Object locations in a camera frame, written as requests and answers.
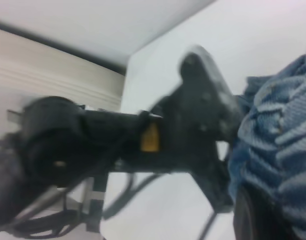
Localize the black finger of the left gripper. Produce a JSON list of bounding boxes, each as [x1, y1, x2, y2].
[[189, 161, 236, 214], [178, 45, 244, 141]]

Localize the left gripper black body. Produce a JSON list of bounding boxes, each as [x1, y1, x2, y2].
[[115, 83, 227, 174]]

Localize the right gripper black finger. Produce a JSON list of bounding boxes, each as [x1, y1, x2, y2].
[[233, 185, 276, 240]]

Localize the blue denim jeans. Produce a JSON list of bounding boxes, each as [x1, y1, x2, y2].
[[227, 34, 306, 240]]

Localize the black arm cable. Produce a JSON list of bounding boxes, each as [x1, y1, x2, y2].
[[197, 211, 219, 240], [100, 172, 174, 221]]

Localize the grey metal frame post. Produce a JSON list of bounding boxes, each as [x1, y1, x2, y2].
[[82, 172, 109, 234]]

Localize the black cable bundle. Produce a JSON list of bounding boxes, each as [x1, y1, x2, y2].
[[2, 209, 82, 240]]

